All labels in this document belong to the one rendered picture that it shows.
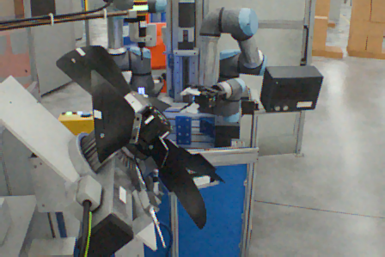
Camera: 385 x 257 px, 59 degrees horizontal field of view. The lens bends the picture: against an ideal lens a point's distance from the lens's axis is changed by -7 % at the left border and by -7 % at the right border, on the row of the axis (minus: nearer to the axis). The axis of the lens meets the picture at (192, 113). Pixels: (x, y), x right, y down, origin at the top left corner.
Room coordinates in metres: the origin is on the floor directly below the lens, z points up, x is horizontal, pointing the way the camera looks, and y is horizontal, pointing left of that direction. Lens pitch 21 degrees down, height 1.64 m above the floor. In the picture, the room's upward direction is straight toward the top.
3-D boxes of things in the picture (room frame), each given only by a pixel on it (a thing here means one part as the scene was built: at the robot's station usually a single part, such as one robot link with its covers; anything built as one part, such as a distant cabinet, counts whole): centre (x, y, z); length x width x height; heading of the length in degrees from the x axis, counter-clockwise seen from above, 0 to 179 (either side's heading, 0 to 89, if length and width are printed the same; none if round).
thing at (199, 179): (1.38, 0.03, 0.85); 0.22 x 0.17 x 0.07; 115
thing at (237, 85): (1.54, -0.18, 1.18); 0.11 x 0.08 x 0.09; 136
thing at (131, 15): (1.15, 0.17, 1.50); 0.09 x 0.07 x 0.10; 134
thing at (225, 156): (1.53, 0.12, 0.82); 0.90 x 0.04 x 0.08; 99
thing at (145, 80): (2.00, 0.29, 1.09); 0.15 x 0.15 x 0.10
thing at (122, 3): (1.51, 0.27, 1.54); 0.11 x 0.08 x 0.11; 106
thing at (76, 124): (1.46, 0.51, 1.02); 0.16 x 0.10 x 0.11; 99
